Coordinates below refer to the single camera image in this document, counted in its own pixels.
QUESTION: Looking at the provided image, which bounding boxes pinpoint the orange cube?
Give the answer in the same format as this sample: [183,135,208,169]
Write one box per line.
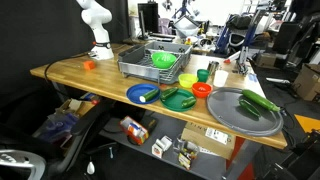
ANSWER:
[83,60,95,70]

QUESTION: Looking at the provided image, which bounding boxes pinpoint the steel cup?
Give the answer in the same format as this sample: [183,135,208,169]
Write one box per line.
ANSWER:
[207,61,219,75]

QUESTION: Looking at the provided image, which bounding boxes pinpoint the light green bowl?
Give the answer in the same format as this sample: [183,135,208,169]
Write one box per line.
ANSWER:
[151,52,176,69]

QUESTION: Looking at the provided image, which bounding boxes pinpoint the short cucumber on tray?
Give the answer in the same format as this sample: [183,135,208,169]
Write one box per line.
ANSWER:
[239,99,261,117]

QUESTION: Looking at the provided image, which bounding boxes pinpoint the long cucumber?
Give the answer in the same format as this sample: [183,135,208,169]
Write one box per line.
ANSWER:
[242,89,280,112]

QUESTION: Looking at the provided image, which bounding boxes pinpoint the small white box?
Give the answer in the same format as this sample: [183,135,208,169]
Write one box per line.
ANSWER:
[152,136,172,158]

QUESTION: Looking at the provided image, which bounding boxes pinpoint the yellow bowl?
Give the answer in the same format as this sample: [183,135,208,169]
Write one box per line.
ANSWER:
[178,73,198,88]

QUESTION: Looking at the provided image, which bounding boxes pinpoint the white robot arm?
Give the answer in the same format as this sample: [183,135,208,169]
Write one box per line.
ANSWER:
[76,0,114,60]

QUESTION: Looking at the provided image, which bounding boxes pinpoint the dark green plate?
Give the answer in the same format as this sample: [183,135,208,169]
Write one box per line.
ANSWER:
[160,89,197,112]

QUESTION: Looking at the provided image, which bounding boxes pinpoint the small cucumber piece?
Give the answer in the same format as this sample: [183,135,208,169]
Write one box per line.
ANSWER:
[181,97,196,108]

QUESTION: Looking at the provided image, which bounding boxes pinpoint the cardboard box under table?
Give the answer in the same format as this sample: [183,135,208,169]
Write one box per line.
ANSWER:
[181,122,235,159]

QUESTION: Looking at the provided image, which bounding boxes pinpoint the dark green cup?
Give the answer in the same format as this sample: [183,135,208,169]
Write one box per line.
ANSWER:
[197,69,209,83]

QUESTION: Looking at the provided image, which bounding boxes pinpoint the grey dish rack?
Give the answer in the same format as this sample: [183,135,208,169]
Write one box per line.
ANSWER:
[118,41,191,84]

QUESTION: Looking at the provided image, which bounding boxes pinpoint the black computer monitor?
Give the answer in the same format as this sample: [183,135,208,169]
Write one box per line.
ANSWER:
[138,2,158,38]

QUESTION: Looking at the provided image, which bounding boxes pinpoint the cucumber piece on blue plate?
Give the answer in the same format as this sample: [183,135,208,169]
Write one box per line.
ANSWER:
[139,89,159,103]

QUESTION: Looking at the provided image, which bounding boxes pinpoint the cardboard box at right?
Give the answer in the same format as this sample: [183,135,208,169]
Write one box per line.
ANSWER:
[293,64,320,102]

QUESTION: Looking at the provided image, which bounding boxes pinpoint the colourful box on shelf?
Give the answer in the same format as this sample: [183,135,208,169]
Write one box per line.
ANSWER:
[119,116,149,145]

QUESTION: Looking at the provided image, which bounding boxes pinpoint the cucumber piece on green plate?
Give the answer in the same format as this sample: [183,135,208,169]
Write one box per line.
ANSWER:
[160,87,178,100]

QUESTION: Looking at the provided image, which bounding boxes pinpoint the large grey tray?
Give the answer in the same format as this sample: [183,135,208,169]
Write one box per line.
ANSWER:
[206,87,284,137]

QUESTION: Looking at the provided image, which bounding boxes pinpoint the blue plate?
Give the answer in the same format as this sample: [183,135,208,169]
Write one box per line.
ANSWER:
[126,84,160,104]

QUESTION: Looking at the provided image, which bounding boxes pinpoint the black office chair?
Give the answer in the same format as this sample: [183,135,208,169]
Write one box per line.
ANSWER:
[0,99,115,180]

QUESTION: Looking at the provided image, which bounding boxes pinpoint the white cup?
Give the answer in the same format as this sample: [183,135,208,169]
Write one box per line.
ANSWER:
[213,70,229,87]

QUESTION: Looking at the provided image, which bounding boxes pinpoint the orange bowl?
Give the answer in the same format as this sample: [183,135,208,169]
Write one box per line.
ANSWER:
[192,82,212,98]

